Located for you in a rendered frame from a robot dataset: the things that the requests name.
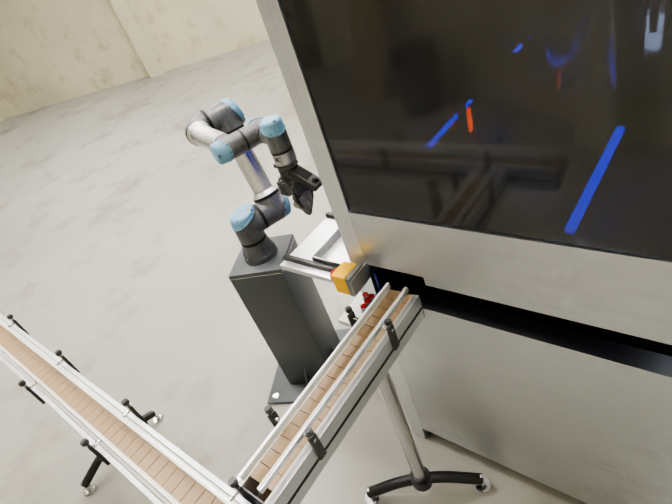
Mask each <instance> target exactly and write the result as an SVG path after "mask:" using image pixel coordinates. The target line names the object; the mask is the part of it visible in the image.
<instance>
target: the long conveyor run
mask: <svg viewBox="0 0 672 504"><path fill-rule="evenodd" d="M8 319H11V321H13V323H12V322H11V321H10V320H8ZM15 324H16V325H17V326H16V325H15ZM57 356H60V357H61V358H62V359H60V358H58V357H57ZM0 360H1V361H2V362H3V363H4V364H5V365H6V366H7V367H8V368H10V369H11V370H12V371H13V372H14V373H15V374H16V375H17V376H18V377H19V378H20V379H21V381H19V382H18V385H19V386H20V387H24V388H25V389H26V390H27V391H28V392H30V393H31V394H32V395H33V396H34V397H35V398H36V399H38V400H39V401H40V402H41V403H42V404H45V403H47V404H48V405H49V406H50V407H51V408H52V409H53V410H54V411H55V412H57V413H58V414H59V415H60V416H61V417H62V418H63V419H64V420H65V421H66V422H67V423H68V424H69V425H70V426H71V427H73V428H74V429H75V430H76V431H77V432H78V433H79V434H80V435H81V436H82V437H83V438H84V439H82V440H81V441H80V445H81V446H82V447H87V448H88V450H90V451H91V452H92V453H94V454H95V455H96V456H97V457H98V458H99V459H100V460H102V461H103V462H104V463H105V464H106V465H107V466H108V465H109V464H110V463H111V464H112V465H113V466H114V467H115V468H116V469H117V470H118V471H119V472H121V473H122V474H123V475H124V476H125V477H126V478H127V479H128V480H129V481H130V482H131V483H132V484H133V485H134V486H136V487H137V488H138V489H139V490H140V491H141V492H142V493H143V494H144V495H145V496H146V497H147V498H148V499H149V500H150V501H152V502H153V503H154V504H256V503H255V502H254V501H253V500H252V499H251V497H250V496H249V495H248V494H247V493H246V492H245V490H244V489H243V488H242V487H241V486H240V485H238V483H239V482H238V479H237V478H236V477H231V478H230V479H229V480H228V485H229V486H230V487H231V488H230V487H229V486H228V485H226V484H225V483H224V482H222V481H221V480H220V479H218V478H217V477H216V476H214V475H213V474H212V473H210V472H209V471H208V470H206V469H205V468H204V467H202V466H201V465H200V464H199V463H197V462H196V461H195V460H193V459H192V458H191V457H189V456H188V455H187V454H185V453H184V452H183V451H181V450H180V449H179V448H177V447H176V446H175V445H173V444H172V443H171V442H169V441H168V440H167V439H165V438H164V437H163V436H162V435H160V434H159V433H158V432H156V431H155V430H154V429H152V428H151V427H150V426H148V425H147V424H148V422H147V421H146V420H145V419H144V418H143V417H142V416H141V415H140V414H139V413H138V412H137V411H136V410H135V409H134V407H133V406H131V405H130V404H129V403H130V401H129V400H128V399H127V398H125V399H123V400H122V401H121V404H119V403H118V402H117V401H115V400H114V399H113V398H111V397H110V396H109V395H107V394H106V393H105V392H103V391H102V390H101V389H99V388H98V387H97V386H95V385H94V384H93V383H91V382H90V381H89V380H88V379H86V378H85V377H84V376H82V375H81V374H80V373H79V372H80V371H79V370H78V369H77V368H76V367H75V366H74V365H73V364H72V363H71V362H70V361H69V360H68V359H67V358H66V357H65V356H64V355H62V351H61V350H60V349H59V350H56V351H55V354H53V353H52V352H51V351H49V350H48V349H47V348H45V347H44V346H43V345H41V344H40V343H39V342H37V341H36V340H35V339H33V338H32V337H31V336H29V333H28V332H27V331H26V330H25V329H24V328H23V327H22V326H21V325H20V324H19V323H18V322H17V321H16V320H15V319H14V318H13V315H12V314H9V315H7V318H6V317H4V316H3V315H2V314H0ZM26 384H27V385H28V386H29V387H28V386H27V385H26ZM123 406H124V407H123ZM125 406H126V407H127V408H128V410H127V409H126V408H125ZM131 412H132V413H133V414H132V413H131ZM89 443H90V444H91V445H92V446H91V445H90V444H89ZM232 488H234V489H235V491H234V490H233V489H232ZM239 494H240V495H239Z"/></svg>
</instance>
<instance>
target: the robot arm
mask: <svg viewBox="0 0 672 504"><path fill-rule="evenodd" d="M245 121H246V119H245V116H244V113H243V112H242V110H241V109H240V107H239V106H238V105H237V104H236V103H235V102H234V101H233V100H232V99H230V98H224V99H222V100H218V101H217V102H216V103H214V104H212V105H210V106H208V107H206V108H204V109H202V110H200V111H197V112H196V113H194V114H193V115H192V116H191V117H190V118H189V119H188V121H187V123H186V125H185V136H186V138H187V140H188V141H189V142H190V143H191V144H193V145H195V146H197V147H204V148H206V149H208V150H210V151H211V153H212V155H213V157H214V158H215V160H216V161H217V162H218V163H219V164H221V165H223V164H226V163H228V162H231V161H232V160H233V159H235V161H236V163H237V164H238V166H239V168H240V170H241V172H242V173H243V175H244V177H245V179H246V181H247V182H248V184H249V186H250V188H251V189H252V191H253V193H254V197H253V200H254V202H255V204H254V205H251V204H245V205H241V206H239V207H238V208H236V209H235V210H234V211H233V212H232V214H231V216H230V218H229V221H230V224H231V226H232V229H233V231H234V232H235V234H236V236H237V238H238V240H239V242H240V243H241V245H242V250H243V257H244V260H245V262H246V263H247V264H248V265H252V266H256V265H260V264H263V263H265V262H267V261H269V260H270V259H272V258H273V257H274V256H275V254H276V252H277V246H276V244H275V243H274V241H272V240H271V239H270V238H269V237H268V236H267V235H266V233H265V231H264V230H265V229H267V228H269V227H270V226H272V225H273V224H275V223H277V222H278V221H280V220H281V219H284V218H285V217H286V216H287V215H289V214H290V212H291V204H290V201H289V198H288V197H290V196H291V195H292V199H293V201H294V202H293V206H294V207H295V208H298V209H300V210H302V211H303V212H304V213H306V214H307V215H311V214H312V209H313V198H314V194H313V191H317V190H318V189H319V188H320V187H321V186H322V182H321V179H320V177H318V176H316V175H315V174H313V173H312V172H310V171H308V170H307V169H305V168H303V167H302V166H300V165H298V160H297V156H296V153H295V151H294V148H293V146H292V143H291V141H290V138H289V135H288V133H287V130H286V126H285V124H284V123H283V121H282V118H281V117H280V116H279V115H270V116H267V117H265V118H263V117H253V118H251V119H250V120H249V121H248V122H247V124H246V126H244V124H243V123H245ZM262 143H264V144H267V146H268V148H269V151H270V153H271V155H272V157H273V160H274V162H275V163H274V164H273V166H274V168H277V169H278V171H279V174H280V176H279V177H280V178H279V177H278V179H279V180H278V181H277V182H276V183H277V186H278V187H277V186H274V185H272V184H271V182H270V180H269V178H268V176H267V175H266V173H265V171H264V169H263V167H262V165H261V163H260V162H259V160H258V158H257V156H256V154H255V152H254V150H253V148H255V147H257V146H259V145H260V144H262ZM279 186H280V187H279ZM278 188H279V189H278Z"/></svg>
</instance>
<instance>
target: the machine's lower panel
mask: <svg viewBox="0 0 672 504"><path fill-rule="evenodd" d="M408 290H409V292H408V294H410V295H418V296H419V297H420V300H421V303H422V307H423V311H424V315H425V317H424V319H423V320H422V322H421V323H420V325H419V326H418V328H417V329H416V331H415V332H414V334H413V335H412V337H411V338H410V340H409V341H408V343H407V344H406V346H405V347H404V349H403V350H402V352H401V353H400V355H399V356H398V359H399V362H400V365H401V368H402V371H403V374H404V377H405V380H406V383H407V386H408V389H409V391H410V394H411V397H412V400H413V403H414V406H415V409H416V412H417V415H418V418H419V421H420V424H421V427H422V429H424V430H427V431H429V432H431V433H433V434H435V435H437V436H440V437H442V438H444V439H446V440H448V441H451V442H453V443H455V444H457V445H459V446H462V447H464V448H466V449H468V450H470V451H473V452H475V453H477V454H479V455H481V456H484V457H486V458H488V459H490V460H492V461H494V462H497V463H499V464H501V465H503V466H505V467H508V468H510V469H512V470H514V471H516V472H519V473H521V474H523V475H525V476H527V477H530V478H532V479H534V480H536V481H538V482H541V483H543V484H545V485H547V486H549V487H551V488H554V489H556V490H558V491H560V492H562V493H565V494H567V495H569V496H571V497H573V498H576V499H578V500H580V501H582V502H584V503H587V504H672V357H671V356H667V355H663V354H659V353H656V352H652V351H648V350H644V349H640V348H636V347H632V346H628V345H624V344H620V343H617V342H613V341H609V340H605V339H601V338H597V337H593V336H589V335H585V334H581V333H578V332H574V331H570V330H566V329H562V328H558V327H554V326H550V325H546V324H542V323H538V322H535V321H531V320H527V319H523V318H519V317H515V316H511V315H507V314H503V313H499V312H496V311H492V310H488V309H484V308H480V307H476V306H472V305H468V304H464V303H460V302H457V301H453V300H449V299H445V298H441V297H437V296H433V295H429V294H425V293H421V292H418V291H414V290H410V289H408Z"/></svg>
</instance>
